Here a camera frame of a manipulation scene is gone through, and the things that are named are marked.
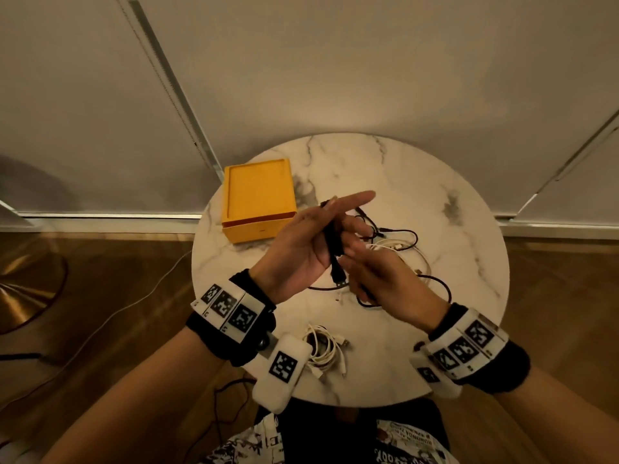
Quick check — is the pile of cables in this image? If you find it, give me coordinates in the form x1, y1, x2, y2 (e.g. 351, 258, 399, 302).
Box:
307, 206, 453, 310

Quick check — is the black right wristband with markers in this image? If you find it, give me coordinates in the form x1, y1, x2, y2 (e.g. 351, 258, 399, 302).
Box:
419, 303, 531, 396

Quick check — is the gold lamp base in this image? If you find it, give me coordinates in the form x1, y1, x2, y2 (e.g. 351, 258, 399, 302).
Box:
0, 251, 68, 336

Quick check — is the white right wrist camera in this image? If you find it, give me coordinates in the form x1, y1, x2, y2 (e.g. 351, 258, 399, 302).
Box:
409, 342, 463, 400

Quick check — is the metal bottom rail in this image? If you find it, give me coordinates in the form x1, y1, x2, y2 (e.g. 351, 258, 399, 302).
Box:
0, 200, 203, 233
495, 215, 619, 240

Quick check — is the metal blind track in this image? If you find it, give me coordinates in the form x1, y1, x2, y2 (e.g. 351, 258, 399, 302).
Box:
113, 0, 226, 182
515, 110, 619, 218

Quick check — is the black wristband with markers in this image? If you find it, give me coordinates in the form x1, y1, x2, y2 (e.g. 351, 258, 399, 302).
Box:
186, 269, 277, 368
419, 303, 531, 396

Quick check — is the yellow box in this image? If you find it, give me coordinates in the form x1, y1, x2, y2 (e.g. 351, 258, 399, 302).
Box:
221, 158, 299, 245

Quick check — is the person's left forearm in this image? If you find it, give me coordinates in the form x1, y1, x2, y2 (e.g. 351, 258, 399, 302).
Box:
41, 328, 226, 464

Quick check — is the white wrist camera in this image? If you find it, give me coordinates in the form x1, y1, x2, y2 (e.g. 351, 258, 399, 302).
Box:
409, 342, 463, 400
251, 333, 314, 415

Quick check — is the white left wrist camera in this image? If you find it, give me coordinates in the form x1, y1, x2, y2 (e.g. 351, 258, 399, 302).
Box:
251, 333, 314, 415

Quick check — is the white marble table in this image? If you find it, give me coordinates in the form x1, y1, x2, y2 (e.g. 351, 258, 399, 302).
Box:
191, 132, 511, 409

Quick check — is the thin white floor cable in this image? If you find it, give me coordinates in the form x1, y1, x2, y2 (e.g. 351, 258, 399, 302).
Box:
0, 251, 193, 411

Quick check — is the person's right forearm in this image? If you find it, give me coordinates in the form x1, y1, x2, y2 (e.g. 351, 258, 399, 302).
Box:
493, 364, 619, 464

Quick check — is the thick black cable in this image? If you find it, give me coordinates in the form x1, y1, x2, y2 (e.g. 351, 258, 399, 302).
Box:
319, 197, 350, 289

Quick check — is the person's left hand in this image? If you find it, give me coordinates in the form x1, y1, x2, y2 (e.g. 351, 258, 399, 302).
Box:
249, 190, 377, 305

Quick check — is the black left camera cable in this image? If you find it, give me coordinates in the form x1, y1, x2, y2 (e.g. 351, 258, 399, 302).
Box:
181, 378, 257, 464

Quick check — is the person's right hand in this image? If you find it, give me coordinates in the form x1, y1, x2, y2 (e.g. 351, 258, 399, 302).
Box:
337, 236, 451, 334

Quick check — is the black left wristband with markers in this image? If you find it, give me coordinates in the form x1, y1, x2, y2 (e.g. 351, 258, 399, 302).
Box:
186, 269, 277, 368

